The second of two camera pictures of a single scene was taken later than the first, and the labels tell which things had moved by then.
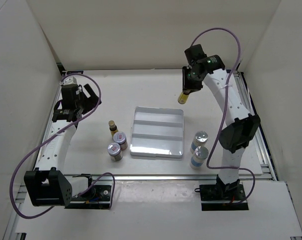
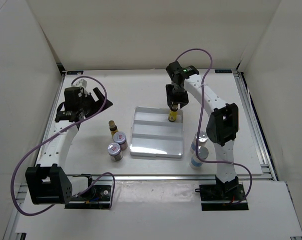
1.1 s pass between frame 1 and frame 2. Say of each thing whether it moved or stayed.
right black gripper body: moved
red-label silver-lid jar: stayed
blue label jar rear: stayed
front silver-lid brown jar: stayed
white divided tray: stayed
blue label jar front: stayed
